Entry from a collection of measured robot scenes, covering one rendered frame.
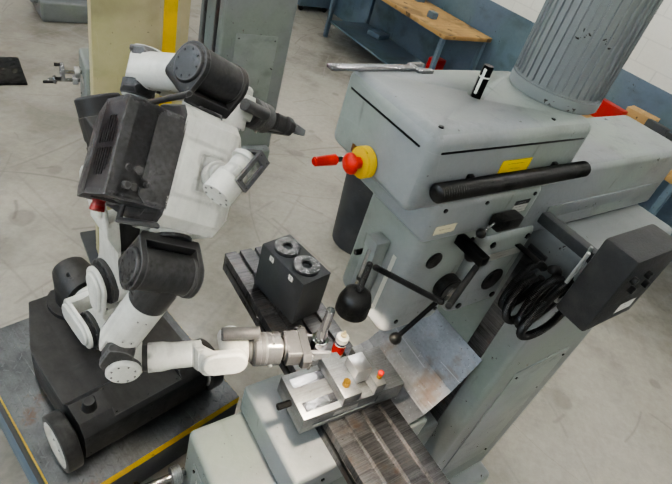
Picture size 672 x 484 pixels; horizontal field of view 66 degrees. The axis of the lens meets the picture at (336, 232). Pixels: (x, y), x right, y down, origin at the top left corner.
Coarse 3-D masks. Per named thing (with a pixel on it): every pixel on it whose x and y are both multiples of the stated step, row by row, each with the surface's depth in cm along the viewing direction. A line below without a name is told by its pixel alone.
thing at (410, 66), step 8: (328, 64) 91; (336, 64) 92; (344, 64) 93; (352, 64) 94; (360, 64) 95; (368, 64) 96; (376, 64) 97; (384, 64) 98; (392, 64) 99; (400, 64) 101; (408, 64) 102; (416, 64) 103; (424, 72) 102; (432, 72) 103
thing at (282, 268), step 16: (272, 240) 174; (288, 240) 174; (272, 256) 169; (288, 256) 169; (304, 256) 170; (256, 272) 179; (272, 272) 172; (288, 272) 165; (304, 272) 164; (320, 272) 167; (272, 288) 174; (288, 288) 168; (304, 288) 162; (320, 288) 170; (288, 304) 170; (304, 304) 169
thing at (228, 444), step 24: (192, 432) 156; (216, 432) 157; (240, 432) 159; (432, 432) 183; (192, 456) 157; (216, 456) 152; (240, 456) 154; (192, 480) 160; (216, 480) 146; (240, 480) 148; (264, 480) 150; (336, 480) 159
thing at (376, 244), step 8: (376, 232) 115; (368, 240) 114; (376, 240) 113; (384, 240) 114; (368, 248) 115; (376, 248) 113; (384, 248) 114; (360, 256) 118; (368, 256) 116; (376, 256) 115; (384, 256) 117; (360, 264) 119; (360, 272) 119; (376, 272) 119; (352, 280) 123; (368, 280) 120; (368, 288) 122
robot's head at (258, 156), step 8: (248, 152) 104; (256, 152) 104; (256, 160) 103; (264, 160) 105; (248, 168) 102; (264, 168) 105; (240, 176) 100; (256, 176) 104; (240, 184) 101; (248, 184) 102
